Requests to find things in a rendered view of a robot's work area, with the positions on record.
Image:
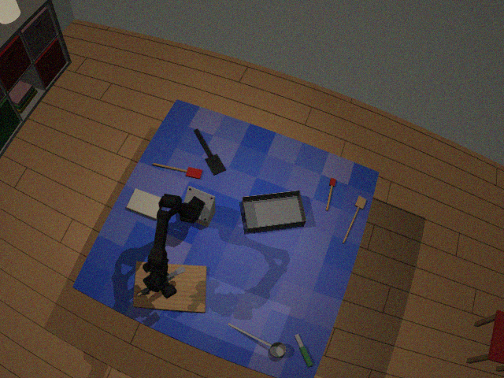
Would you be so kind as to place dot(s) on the small dark pan with long handle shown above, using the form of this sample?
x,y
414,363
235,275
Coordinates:
x,y
277,349

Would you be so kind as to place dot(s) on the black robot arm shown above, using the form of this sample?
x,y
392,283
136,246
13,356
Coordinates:
x,y
189,212

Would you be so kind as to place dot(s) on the brown wooden board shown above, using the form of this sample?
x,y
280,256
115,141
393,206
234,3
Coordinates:
x,y
190,288

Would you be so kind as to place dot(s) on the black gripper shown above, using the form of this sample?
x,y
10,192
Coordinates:
x,y
167,289

